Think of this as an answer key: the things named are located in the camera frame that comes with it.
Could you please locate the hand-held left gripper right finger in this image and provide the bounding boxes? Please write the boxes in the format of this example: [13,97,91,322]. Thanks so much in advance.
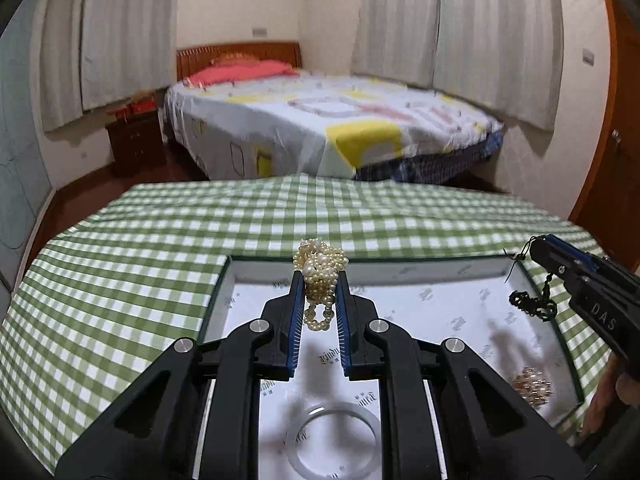
[335,273,596,480]

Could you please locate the narrow white curtain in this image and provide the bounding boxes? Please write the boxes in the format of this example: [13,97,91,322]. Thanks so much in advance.
[352,0,442,89]
[36,0,87,134]

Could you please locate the cream pearl necklace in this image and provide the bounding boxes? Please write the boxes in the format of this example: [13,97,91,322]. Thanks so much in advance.
[293,239,349,332]

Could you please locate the frosted glass wardrobe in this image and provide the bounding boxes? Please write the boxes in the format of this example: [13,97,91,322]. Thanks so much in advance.
[0,0,57,301]

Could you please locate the green-rimmed white jewelry tray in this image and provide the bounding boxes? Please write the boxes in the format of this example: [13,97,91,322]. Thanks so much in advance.
[199,255,586,480]

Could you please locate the rose gold bead bracelet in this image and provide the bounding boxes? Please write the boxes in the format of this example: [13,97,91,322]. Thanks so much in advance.
[512,366,555,407]

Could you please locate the person's right hand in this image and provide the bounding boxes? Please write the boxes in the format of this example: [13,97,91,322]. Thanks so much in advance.
[590,355,636,427]

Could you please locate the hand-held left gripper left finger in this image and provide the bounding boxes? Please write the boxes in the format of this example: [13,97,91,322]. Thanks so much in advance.
[55,273,307,480]

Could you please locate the green checked tablecloth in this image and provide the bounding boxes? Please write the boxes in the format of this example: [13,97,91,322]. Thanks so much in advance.
[0,174,640,476]

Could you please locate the dark green bead necklace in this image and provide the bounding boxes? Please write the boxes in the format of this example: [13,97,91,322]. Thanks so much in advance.
[502,241,557,322]

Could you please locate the orange cushion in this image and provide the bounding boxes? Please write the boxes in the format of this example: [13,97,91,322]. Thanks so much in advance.
[210,52,262,67]

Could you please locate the white jade bangle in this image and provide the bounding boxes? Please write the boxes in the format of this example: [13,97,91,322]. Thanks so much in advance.
[285,402,383,477]

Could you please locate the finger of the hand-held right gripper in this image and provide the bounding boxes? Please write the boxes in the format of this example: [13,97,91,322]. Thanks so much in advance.
[528,237,592,287]
[544,233,609,269]

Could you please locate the dark wooden nightstand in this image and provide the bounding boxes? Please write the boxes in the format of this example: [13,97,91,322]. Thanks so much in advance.
[105,109,169,179]

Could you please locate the wooden headboard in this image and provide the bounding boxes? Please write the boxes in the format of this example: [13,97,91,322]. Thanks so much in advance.
[176,41,304,81]

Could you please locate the bed with patterned sheet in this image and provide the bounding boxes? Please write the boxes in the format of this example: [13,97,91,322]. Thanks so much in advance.
[164,71,506,184]

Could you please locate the pink pillow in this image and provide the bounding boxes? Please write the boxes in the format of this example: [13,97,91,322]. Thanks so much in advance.
[186,59,301,87]

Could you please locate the wooden door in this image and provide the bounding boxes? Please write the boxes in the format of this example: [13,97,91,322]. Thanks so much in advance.
[567,0,640,273]

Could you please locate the wide white curtain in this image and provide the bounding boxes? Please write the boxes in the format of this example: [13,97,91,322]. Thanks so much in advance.
[432,0,574,134]
[79,0,181,112]

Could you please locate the red boxes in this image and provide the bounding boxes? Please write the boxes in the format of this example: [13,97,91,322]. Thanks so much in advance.
[115,100,157,118]

